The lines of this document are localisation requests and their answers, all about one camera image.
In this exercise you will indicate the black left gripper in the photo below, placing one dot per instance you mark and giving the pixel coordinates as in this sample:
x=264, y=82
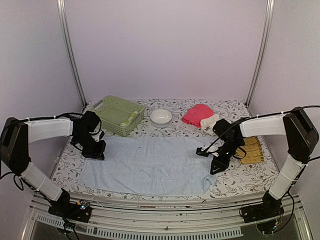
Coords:
x=98, y=154

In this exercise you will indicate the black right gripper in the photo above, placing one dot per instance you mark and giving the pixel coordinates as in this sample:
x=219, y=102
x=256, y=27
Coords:
x=222, y=165

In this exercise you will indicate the green plastic basket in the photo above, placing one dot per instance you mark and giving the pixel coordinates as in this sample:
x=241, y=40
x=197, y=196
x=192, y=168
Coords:
x=113, y=110

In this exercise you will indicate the green crocodile pattern towel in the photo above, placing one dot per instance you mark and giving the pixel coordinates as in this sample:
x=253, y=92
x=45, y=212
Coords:
x=131, y=117

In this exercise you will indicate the light blue towel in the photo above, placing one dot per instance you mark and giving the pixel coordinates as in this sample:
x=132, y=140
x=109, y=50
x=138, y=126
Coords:
x=150, y=166

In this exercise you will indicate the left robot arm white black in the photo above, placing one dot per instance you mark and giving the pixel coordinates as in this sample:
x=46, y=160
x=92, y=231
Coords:
x=15, y=139

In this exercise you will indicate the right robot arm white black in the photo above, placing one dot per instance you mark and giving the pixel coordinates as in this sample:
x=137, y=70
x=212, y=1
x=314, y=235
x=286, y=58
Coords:
x=301, y=136

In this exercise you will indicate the yellow woven bamboo tray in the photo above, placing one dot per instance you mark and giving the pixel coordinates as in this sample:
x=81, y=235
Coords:
x=254, y=152

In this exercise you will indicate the cream white towel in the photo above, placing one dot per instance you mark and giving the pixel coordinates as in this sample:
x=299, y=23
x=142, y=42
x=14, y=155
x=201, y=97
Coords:
x=207, y=124

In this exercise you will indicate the pink towel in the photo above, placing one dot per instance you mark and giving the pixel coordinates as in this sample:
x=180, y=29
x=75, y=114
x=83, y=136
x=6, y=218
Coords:
x=197, y=113

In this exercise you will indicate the white ceramic bowl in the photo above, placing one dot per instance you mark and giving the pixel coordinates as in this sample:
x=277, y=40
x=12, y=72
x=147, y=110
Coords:
x=161, y=118

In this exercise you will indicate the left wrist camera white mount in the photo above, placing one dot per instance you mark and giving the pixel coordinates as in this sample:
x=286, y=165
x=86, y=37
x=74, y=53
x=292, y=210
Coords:
x=98, y=135

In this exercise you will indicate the aluminium front rail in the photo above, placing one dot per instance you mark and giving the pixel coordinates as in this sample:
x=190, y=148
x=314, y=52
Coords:
x=178, y=219

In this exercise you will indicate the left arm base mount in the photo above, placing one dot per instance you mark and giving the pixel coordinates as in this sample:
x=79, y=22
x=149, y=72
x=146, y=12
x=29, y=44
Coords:
x=63, y=208

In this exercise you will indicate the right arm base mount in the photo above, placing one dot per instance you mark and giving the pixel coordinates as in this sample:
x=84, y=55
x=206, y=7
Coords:
x=266, y=218

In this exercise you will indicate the left aluminium frame post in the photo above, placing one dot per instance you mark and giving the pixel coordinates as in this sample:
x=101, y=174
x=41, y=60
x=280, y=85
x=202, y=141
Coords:
x=62, y=14

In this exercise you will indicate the aluminium frame post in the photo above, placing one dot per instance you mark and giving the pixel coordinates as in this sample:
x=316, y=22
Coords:
x=62, y=14
x=261, y=51

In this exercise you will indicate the right aluminium frame post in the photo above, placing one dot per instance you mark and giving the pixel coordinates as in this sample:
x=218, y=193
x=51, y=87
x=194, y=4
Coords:
x=261, y=51

